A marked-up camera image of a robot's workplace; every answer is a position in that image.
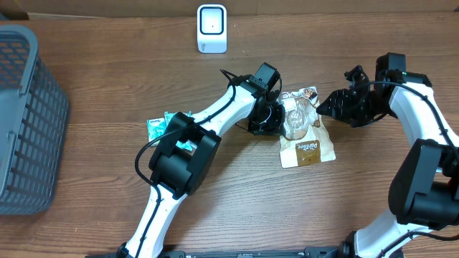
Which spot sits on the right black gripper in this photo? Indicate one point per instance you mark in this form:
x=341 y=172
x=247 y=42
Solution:
x=342 y=104

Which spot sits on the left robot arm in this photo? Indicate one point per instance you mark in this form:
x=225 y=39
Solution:
x=176 y=163

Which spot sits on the beige paper pouch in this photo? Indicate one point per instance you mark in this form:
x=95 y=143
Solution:
x=305 y=139

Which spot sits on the teal wipes pack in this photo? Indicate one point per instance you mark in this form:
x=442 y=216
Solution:
x=186 y=146

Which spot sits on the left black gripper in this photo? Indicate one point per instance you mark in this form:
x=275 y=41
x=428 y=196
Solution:
x=275 y=129

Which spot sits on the grey plastic mesh basket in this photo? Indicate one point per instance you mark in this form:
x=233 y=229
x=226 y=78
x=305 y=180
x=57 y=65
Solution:
x=35 y=113

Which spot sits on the white barcode scanner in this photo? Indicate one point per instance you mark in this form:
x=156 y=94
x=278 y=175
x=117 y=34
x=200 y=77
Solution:
x=212 y=29

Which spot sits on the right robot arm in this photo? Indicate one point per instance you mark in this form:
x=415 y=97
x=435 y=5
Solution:
x=423 y=196

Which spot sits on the blue white package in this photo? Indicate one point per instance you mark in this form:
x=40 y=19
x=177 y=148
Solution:
x=155 y=127

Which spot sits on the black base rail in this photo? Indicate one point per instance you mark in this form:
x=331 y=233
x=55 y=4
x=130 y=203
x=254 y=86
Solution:
x=308 y=252

